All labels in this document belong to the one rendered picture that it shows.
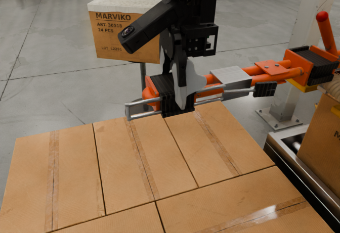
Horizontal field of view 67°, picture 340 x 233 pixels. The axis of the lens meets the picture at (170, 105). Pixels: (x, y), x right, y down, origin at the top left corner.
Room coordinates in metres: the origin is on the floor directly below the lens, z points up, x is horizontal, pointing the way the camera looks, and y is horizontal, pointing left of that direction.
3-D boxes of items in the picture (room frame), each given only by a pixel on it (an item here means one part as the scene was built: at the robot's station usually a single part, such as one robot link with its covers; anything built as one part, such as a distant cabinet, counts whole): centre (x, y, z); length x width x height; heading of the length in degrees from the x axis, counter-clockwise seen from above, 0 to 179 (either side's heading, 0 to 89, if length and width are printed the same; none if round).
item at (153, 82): (0.44, 0.00, 1.20); 0.08 x 0.07 x 0.05; 110
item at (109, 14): (1.94, 0.23, 0.82); 0.60 x 0.40 x 0.40; 78
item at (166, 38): (0.44, -0.03, 1.34); 0.09 x 0.08 x 0.12; 109
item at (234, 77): (0.48, -0.13, 1.20); 0.07 x 0.07 x 0.04; 20
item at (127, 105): (0.41, -0.07, 1.20); 0.31 x 0.03 x 0.05; 110
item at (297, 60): (0.55, -0.33, 1.20); 0.10 x 0.08 x 0.06; 20
